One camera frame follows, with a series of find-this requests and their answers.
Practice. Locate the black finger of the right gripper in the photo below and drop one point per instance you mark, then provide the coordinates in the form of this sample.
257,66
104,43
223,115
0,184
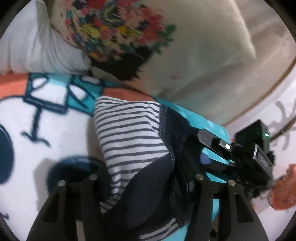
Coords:
215,144
219,170

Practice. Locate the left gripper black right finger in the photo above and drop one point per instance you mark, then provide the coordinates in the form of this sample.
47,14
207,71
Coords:
237,219

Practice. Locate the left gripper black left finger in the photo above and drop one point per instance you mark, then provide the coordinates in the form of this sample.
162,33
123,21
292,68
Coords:
77,188

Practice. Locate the navy striped child pants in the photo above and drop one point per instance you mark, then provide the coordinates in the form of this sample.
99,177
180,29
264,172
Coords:
141,143

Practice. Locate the red plastic bag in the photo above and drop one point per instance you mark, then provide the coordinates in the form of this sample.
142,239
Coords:
282,196

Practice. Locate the turquoise star cartoon blanket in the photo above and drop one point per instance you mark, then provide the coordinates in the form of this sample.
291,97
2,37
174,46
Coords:
47,135

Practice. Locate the cream floral print cushion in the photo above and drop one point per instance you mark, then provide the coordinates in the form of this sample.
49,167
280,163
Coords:
157,47

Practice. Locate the grey plush seal pillow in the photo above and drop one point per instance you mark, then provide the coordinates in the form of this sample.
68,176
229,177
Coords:
30,44

